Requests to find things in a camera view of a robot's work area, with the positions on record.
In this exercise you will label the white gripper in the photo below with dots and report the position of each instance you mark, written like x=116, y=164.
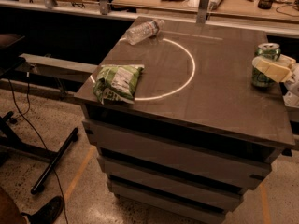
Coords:
x=293, y=80

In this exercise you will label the black round cup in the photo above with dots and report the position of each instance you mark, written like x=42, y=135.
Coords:
x=265, y=4

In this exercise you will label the grey metal bench rail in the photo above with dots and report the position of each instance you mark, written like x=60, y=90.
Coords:
x=51, y=67

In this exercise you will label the clear plastic water bottle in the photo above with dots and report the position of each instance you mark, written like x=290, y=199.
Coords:
x=144, y=30

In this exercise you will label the green soda can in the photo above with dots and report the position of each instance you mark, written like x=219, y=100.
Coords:
x=270, y=51

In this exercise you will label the black shoe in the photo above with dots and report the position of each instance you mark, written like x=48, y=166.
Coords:
x=48, y=213

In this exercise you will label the grey drawer cabinet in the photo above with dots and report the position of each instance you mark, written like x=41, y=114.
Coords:
x=198, y=135

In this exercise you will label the green chip bag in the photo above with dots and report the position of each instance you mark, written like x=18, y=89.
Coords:
x=117, y=82

